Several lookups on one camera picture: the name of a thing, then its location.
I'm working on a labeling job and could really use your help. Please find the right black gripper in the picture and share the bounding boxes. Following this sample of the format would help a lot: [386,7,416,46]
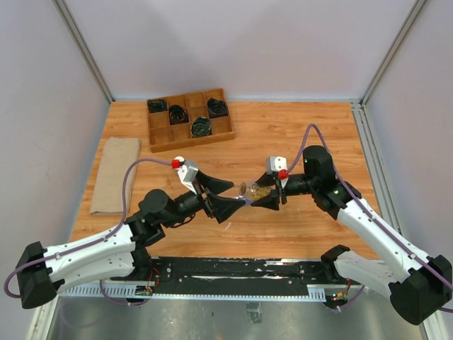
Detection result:
[251,171,318,210]

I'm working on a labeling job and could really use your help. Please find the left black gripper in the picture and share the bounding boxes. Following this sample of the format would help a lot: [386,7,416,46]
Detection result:
[162,170,246,228]

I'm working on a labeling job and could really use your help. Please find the clear jar of yellow pills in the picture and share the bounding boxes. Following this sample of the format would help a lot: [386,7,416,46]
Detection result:
[239,182,272,202]

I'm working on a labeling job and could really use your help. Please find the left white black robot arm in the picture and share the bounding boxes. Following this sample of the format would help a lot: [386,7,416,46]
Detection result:
[16,174,246,310]

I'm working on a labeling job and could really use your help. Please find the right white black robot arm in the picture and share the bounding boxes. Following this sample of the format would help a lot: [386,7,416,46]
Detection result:
[252,145,452,325]

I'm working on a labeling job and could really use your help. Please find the wooden compartment tray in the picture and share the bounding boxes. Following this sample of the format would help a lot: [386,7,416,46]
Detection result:
[147,88,235,152]

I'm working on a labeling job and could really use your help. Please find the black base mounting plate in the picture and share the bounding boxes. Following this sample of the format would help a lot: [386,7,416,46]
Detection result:
[109,255,365,295]

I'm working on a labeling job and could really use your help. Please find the folded beige cloth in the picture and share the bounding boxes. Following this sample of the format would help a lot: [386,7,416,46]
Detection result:
[90,137,141,215]

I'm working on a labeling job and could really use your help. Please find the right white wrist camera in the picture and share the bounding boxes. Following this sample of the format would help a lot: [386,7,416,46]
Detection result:
[266,156,288,175]

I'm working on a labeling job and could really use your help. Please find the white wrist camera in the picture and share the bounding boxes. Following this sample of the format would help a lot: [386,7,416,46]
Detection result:
[177,160,198,193]
[266,156,288,175]

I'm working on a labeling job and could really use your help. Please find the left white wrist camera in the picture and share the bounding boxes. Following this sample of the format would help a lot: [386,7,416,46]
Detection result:
[177,160,198,193]

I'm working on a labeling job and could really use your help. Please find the grey slotted cable duct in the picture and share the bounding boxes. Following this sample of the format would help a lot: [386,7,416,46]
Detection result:
[61,283,327,302]

